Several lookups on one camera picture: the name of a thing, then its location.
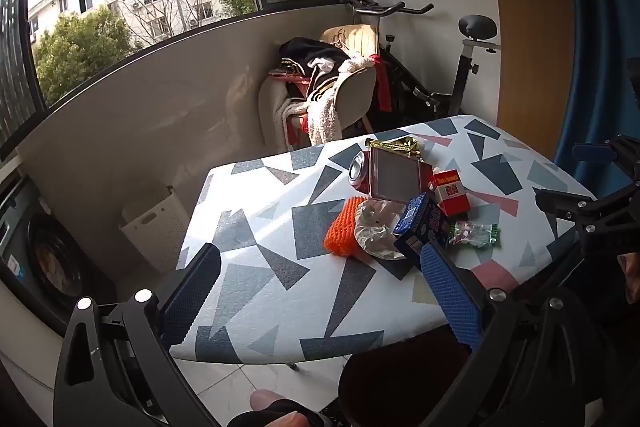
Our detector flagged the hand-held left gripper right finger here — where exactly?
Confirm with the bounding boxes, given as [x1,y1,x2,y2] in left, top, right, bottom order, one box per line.
[419,242,585,427]

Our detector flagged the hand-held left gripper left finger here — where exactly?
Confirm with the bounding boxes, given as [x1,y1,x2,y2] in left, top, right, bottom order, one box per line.
[52,243,223,427]

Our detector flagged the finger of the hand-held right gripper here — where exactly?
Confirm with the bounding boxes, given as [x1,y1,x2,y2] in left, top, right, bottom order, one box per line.
[571,133,640,174]
[531,186,640,257]

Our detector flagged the green candy wrapper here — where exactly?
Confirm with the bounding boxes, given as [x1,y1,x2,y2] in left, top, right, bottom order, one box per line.
[447,220,502,251]

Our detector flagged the blue cardboard box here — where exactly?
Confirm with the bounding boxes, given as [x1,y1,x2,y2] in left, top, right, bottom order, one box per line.
[393,191,451,261]

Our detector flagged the dark brown trash bin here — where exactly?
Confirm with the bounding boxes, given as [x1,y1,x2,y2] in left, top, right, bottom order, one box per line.
[338,324,482,427]

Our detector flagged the red cigarette box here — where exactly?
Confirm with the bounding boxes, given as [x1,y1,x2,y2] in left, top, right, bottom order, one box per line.
[430,169,472,218]

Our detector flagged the clear plastic bag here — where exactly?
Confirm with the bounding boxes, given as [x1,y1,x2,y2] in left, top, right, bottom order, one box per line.
[353,199,409,262]

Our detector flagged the orange mesh sponge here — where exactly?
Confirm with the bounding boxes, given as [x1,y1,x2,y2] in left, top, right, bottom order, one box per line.
[323,196,366,258]

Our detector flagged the blue curtain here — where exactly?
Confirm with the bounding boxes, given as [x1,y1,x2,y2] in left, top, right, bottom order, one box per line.
[549,0,640,204]

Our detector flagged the white laundry basket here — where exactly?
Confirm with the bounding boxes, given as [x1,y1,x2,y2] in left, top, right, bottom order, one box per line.
[119,181,194,276]

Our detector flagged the geometric patterned table cover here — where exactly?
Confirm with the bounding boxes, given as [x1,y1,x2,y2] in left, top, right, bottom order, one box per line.
[169,114,599,365]

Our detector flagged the wooden door panel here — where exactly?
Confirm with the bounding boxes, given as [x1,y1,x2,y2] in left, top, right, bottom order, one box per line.
[479,0,577,158]

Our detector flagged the red foil wrapper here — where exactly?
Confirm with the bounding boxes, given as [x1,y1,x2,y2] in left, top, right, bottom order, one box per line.
[369,147,435,201]

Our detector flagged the washing machine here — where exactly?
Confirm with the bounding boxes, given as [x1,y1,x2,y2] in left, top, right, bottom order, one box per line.
[0,174,119,339]

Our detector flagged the person's foot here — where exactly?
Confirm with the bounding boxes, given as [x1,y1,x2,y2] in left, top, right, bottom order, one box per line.
[235,388,327,427]

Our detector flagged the black exercise bike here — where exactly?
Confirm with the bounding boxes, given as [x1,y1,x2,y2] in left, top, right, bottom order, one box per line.
[334,0,502,118]

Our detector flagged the red soda can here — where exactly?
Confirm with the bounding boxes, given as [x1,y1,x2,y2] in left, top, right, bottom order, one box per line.
[348,150,374,196]

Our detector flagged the gold foil wrapper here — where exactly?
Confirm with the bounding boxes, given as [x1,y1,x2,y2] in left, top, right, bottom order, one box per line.
[366,137,427,158]

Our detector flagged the white fleece blanket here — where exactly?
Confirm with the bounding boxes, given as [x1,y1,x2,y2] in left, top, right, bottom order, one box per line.
[281,54,377,148]

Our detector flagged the red cloth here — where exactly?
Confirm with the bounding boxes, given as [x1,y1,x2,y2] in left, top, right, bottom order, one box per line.
[371,56,394,113]

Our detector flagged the beige armchair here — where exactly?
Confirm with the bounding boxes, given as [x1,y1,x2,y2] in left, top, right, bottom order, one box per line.
[257,24,379,154]

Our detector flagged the large green tree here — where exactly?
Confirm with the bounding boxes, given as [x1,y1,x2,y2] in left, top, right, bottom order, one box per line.
[31,6,147,106]

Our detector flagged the black striped jacket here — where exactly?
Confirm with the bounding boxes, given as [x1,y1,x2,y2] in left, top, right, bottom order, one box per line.
[278,37,352,104]

